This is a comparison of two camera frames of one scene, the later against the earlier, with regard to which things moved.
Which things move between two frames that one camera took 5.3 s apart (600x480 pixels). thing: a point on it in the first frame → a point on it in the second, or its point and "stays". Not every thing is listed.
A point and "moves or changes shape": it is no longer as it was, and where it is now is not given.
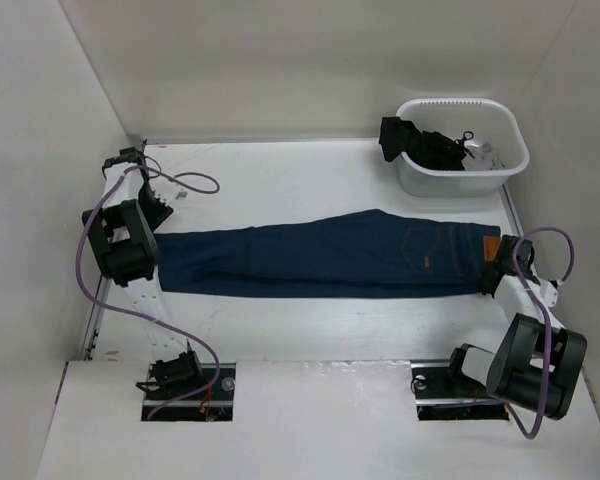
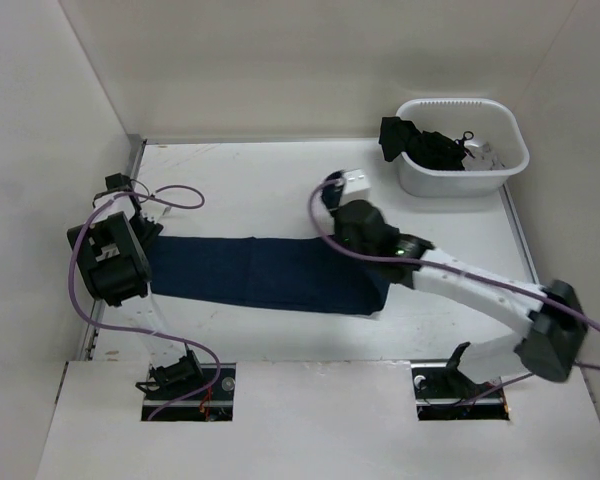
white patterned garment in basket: (485, 159) stays
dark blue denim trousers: (372, 254) moves or changes shape
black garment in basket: (425, 148) stays
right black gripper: (484, 287) → (336, 203)
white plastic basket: (490, 121) stays
